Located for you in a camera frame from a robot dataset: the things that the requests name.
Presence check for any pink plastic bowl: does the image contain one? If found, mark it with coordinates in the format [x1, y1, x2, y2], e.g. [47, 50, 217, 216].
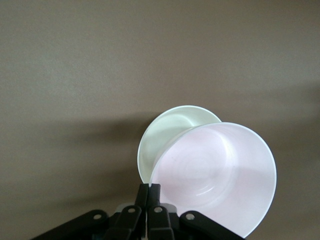
[150, 121, 278, 239]

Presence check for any white plastic bowl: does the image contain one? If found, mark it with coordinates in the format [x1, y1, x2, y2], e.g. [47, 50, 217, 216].
[137, 105, 223, 184]

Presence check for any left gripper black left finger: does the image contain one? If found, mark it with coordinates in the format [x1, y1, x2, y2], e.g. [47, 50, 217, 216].
[31, 183, 150, 240]

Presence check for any brown table cover sheet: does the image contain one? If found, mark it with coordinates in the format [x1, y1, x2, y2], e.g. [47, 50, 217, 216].
[0, 0, 320, 240]

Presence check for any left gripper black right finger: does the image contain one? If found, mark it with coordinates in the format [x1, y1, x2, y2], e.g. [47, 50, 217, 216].
[146, 183, 245, 240]

